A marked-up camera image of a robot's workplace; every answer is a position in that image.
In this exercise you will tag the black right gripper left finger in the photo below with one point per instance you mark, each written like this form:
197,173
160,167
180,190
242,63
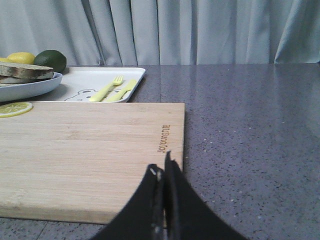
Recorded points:
142,218

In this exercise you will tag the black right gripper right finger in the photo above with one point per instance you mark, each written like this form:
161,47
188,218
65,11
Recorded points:
187,216

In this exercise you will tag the light blue round plate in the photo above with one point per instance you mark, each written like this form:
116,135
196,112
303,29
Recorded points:
29,90

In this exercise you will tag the bread slice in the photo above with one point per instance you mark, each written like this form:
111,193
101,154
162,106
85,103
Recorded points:
25,71
5,80

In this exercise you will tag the white bear tray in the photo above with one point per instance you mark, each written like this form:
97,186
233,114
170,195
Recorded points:
80,83

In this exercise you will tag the wooden cutting board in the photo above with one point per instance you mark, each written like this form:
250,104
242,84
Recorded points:
81,162

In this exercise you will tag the yellow plastic knife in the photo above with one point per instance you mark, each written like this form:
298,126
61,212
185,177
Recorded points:
118,96

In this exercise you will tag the yellow plastic fork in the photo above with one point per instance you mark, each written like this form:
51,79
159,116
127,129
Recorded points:
102,92

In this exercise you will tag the yellow lemon slice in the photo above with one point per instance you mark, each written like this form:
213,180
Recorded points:
14,109

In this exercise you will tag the green lime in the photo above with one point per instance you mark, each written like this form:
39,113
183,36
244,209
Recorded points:
51,58

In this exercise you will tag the grey curtain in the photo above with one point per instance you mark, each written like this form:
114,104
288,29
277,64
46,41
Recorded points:
164,32

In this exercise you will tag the rear yellow lemon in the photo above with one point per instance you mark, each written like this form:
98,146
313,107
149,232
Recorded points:
22,58

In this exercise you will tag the front yellow lemon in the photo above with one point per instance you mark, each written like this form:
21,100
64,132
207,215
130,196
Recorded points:
6,60

